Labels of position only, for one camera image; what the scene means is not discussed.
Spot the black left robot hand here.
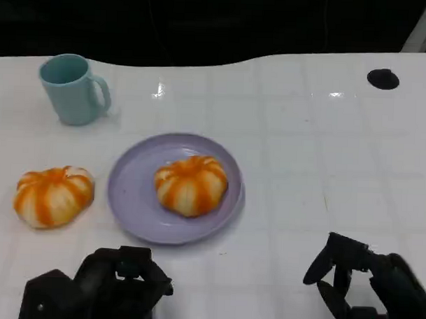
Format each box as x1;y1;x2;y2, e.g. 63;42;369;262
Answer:
69;244;176;319

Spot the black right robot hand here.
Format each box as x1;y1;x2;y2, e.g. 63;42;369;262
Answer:
301;231;426;319

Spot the orange and white bread roll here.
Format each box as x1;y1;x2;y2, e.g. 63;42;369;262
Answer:
152;153;231;220
12;163;97;232

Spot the lilac plate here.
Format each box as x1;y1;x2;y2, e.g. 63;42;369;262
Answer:
105;130;249;249

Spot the pale green mug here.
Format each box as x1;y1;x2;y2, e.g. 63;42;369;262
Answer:
36;52;115;128

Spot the black round table grommet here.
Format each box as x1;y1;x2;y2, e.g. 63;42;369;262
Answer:
366;68;401;91

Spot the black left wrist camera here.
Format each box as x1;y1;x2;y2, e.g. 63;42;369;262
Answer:
17;267;76;319

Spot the white frame beam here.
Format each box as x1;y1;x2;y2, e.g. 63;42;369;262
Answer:
400;0;426;54

